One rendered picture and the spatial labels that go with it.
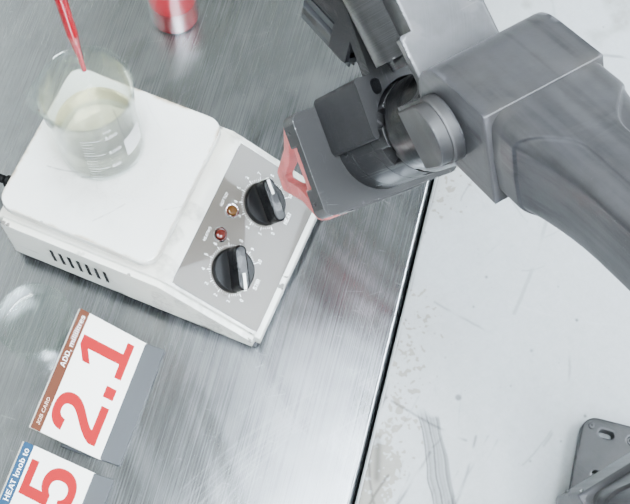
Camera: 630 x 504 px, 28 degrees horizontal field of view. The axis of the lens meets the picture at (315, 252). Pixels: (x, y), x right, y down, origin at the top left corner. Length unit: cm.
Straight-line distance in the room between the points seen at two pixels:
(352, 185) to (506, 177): 18
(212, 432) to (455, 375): 18
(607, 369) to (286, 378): 23
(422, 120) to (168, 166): 31
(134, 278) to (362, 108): 24
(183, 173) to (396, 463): 25
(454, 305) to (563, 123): 39
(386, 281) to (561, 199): 39
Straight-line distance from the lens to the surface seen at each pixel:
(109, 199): 88
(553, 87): 59
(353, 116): 72
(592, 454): 91
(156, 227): 86
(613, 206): 54
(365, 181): 75
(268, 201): 89
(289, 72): 101
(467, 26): 66
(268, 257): 90
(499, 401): 92
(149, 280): 87
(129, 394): 91
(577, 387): 93
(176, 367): 92
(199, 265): 88
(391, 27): 67
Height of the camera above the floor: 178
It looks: 68 degrees down
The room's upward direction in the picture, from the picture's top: 1 degrees clockwise
